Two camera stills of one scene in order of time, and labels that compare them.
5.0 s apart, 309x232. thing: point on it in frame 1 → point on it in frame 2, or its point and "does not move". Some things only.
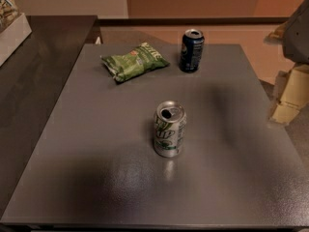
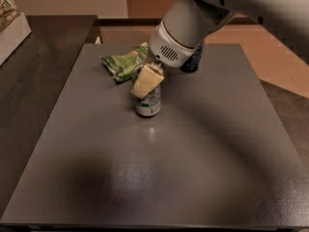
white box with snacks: (14, 27) does not move
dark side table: (32, 79) does not move
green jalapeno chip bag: (140, 60) does not move
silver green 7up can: (169, 129) → (151, 104)
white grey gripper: (297, 38) → (169, 49)
